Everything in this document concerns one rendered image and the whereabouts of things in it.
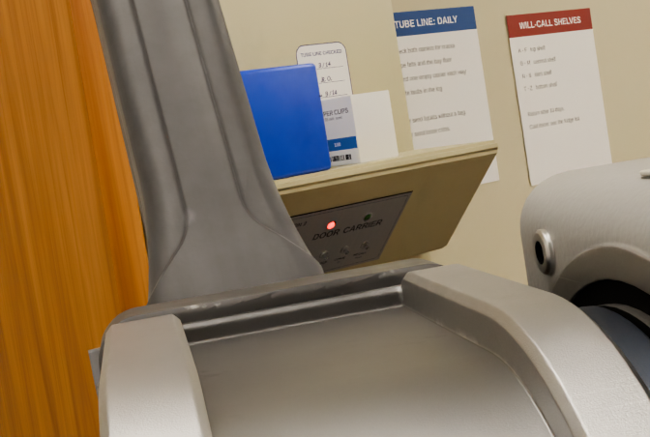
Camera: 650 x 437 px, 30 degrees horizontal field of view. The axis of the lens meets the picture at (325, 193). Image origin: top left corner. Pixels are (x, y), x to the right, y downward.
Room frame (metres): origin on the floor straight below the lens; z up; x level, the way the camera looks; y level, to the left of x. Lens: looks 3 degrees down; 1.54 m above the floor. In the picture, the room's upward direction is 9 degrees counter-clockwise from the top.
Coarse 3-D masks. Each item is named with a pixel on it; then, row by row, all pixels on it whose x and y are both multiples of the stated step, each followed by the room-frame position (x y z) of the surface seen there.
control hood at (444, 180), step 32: (384, 160) 1.04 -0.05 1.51; (416, 160) 1.05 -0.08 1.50; (448, 160) 1.08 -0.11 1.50; (480, 160) 1.11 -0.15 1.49; (288, 192) 0.97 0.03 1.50; (320, 192) 1.00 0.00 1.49; (352, 192) 1.02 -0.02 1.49; (384, 192) 1.05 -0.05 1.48; (416, 192) 1.09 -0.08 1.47; (448, 192) 1.12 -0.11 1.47; (416, 224) 1.12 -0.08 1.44; (448, 224) 1.16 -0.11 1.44; (384, 256) 1.13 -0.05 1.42
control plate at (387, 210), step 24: (408, 192) 1.08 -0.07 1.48; (312, 216) 1.01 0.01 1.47; (336, 216) 1.03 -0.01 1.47; (360, 216) 1.05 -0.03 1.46; (384, 216) 1.08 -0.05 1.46; (312, 240) 1.04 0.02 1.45; (336, 240) 1.06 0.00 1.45; (360, 240) 1.08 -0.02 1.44; (384, 240) 1.11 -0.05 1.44; (336, 264) 1.09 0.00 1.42
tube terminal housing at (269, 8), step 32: (224, 0) 1.09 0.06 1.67; (256, 0) 1.11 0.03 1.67; (288, 0) 1.13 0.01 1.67; (320, 0) 1.16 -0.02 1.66; (352, 0) 1.18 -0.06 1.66; (384, 0) 1.20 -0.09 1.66; (256, 32) 1.11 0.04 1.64; (288, 32) 1.13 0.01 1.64; (320, 32) 1.15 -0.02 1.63; (352, 32) 1.18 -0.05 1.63; (384, 32) 1.20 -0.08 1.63; (256, 64) 1.10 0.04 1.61; (288, 64) 1.12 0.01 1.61; (352, 64) 1.17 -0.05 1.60; (384, 64) 1.20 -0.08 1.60; (416, 256) 1.20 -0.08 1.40
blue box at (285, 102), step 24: (240, 72) 0.96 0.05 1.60; (264, 72) 0.97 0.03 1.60; (288, 72) 0.99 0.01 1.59; (312, 72) 1.00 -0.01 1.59; (264, 96) 0.97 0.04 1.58; (288, 96) 0.99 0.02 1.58; (312, 96) 1.00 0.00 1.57; (264, 120) 0.97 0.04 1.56; (288, 120) 0.98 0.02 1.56; (312, 120) 1.00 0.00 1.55; (264, 144) 0.97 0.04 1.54; (288, 144) 0.98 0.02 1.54; (312, 144) 1.00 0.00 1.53; (288, 168) 0.98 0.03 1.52; (312, 168) 0.99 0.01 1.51
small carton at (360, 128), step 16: (352, 96) 1.06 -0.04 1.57; (368, 96) 1.07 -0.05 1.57; (384, 96) 1.09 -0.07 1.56; (336, 112) 1.07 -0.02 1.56; (352, 112) 1.06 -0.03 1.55; (368, 112) 1.07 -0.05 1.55; (384, 112) 1.08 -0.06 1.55; (336, 128) 1.07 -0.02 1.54; (352, 128) 1.06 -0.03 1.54; (368, 128) 1.07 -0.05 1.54; (384, 128) 1.08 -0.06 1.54; (336, 144) 1.07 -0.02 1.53; (352, 144) 1.06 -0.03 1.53; (368, 144) 1.06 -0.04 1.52; (384, 144) 1.08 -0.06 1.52; (336, 160) 1.08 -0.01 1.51; (352, 160) 1.06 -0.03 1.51; (368, 160) 1.06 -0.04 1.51
